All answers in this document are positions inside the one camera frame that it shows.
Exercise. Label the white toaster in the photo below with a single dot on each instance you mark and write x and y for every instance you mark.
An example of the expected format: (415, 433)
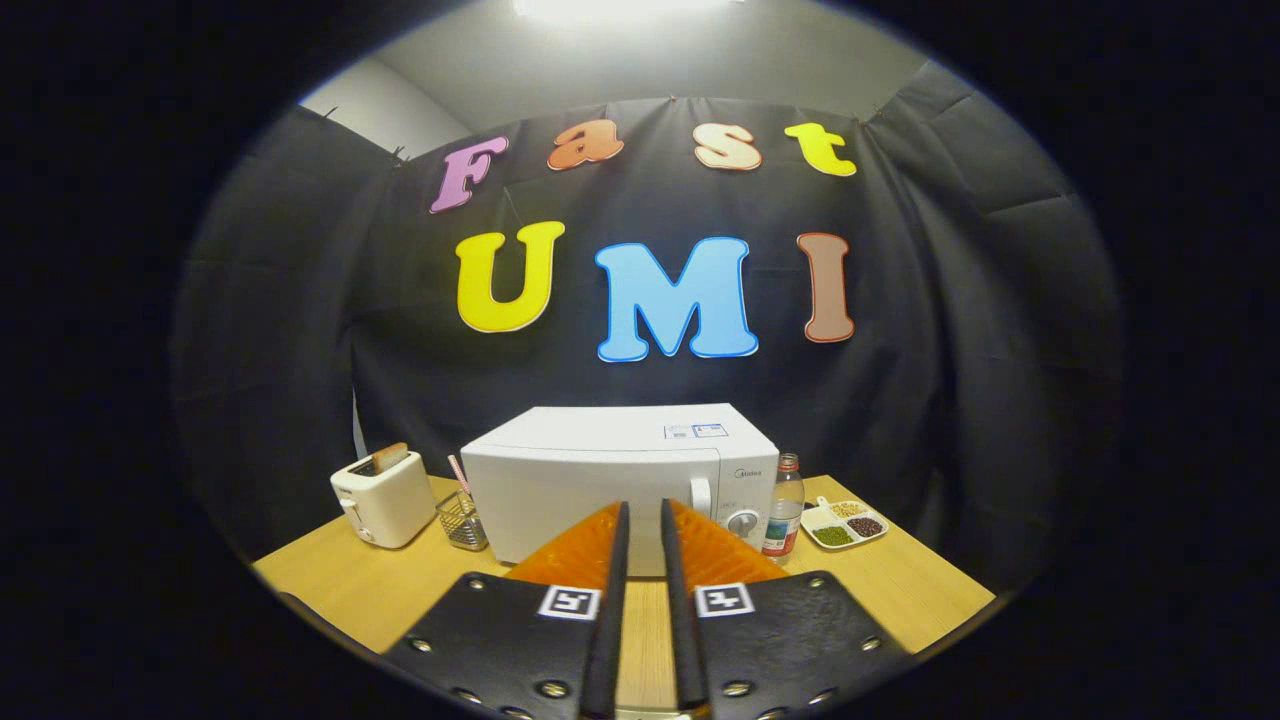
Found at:
(390, 505)

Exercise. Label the white microwave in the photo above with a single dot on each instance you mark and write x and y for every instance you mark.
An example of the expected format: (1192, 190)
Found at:
(570, 490)

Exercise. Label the pink striped straw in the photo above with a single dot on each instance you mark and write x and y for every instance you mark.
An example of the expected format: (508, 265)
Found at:
(459, 474)

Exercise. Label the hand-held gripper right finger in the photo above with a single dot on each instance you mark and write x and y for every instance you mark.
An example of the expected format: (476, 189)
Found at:
(682, 630)

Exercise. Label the toast slice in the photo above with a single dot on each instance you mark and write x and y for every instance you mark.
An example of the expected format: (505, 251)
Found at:
(391, 457)

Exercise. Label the white divided bean dish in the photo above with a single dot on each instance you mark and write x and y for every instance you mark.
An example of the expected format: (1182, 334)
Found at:
(845, 525)

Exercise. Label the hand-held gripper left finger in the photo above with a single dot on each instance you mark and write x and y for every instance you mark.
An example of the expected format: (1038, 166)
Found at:
(608, 630)

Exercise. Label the clear bottle red label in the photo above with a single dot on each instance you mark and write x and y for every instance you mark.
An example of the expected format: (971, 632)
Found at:
(783, 510)

